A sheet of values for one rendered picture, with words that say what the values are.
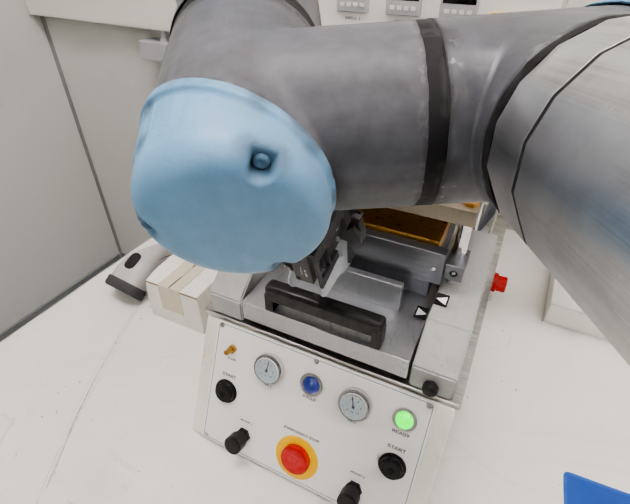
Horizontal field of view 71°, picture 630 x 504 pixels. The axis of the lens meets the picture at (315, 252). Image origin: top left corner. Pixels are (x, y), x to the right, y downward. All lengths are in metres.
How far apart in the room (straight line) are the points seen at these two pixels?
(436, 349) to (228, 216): 0.39
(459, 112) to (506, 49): 0.03
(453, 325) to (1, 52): 1.66
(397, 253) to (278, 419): 0.27
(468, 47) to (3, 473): 0.76
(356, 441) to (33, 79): 1.65
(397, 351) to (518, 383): 0.35
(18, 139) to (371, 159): 1.77
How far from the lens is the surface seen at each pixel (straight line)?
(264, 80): 0.16
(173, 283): 0.83
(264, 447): 0.66
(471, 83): 0.17
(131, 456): 0.74
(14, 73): 1.87
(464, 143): 0.17
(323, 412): 0.59
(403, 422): 0.55
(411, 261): 0.53
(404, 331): 0.54
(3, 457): 0.82
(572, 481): 0.76
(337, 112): 0.16
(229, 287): 0.59
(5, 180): 1.90
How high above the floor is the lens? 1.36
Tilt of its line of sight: 37 degrees down
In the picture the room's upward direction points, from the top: straight up
